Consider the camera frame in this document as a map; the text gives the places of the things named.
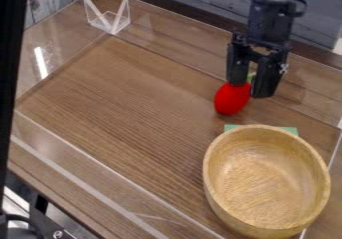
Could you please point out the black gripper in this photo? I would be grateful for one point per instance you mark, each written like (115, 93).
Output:
(245, 51)

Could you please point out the red plush strawberry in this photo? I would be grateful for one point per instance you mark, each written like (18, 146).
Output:
(232, 97)

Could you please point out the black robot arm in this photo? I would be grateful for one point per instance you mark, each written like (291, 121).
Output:
(271, 19)

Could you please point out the wooden bowl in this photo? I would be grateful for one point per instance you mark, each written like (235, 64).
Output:
(266, 181)

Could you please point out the black table leg clamp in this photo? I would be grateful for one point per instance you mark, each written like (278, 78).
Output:
(48, 228)

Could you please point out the clear acrylic corner bracket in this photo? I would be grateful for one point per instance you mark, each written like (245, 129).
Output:
(108, 21)

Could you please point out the clear acrylic left wall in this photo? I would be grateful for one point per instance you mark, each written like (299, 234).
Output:
(56, 43)

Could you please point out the clear acrylic front wall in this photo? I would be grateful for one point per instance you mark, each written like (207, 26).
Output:
(112, 206)

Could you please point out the black vertical foreground post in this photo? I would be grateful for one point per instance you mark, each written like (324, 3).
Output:
(12, 18)

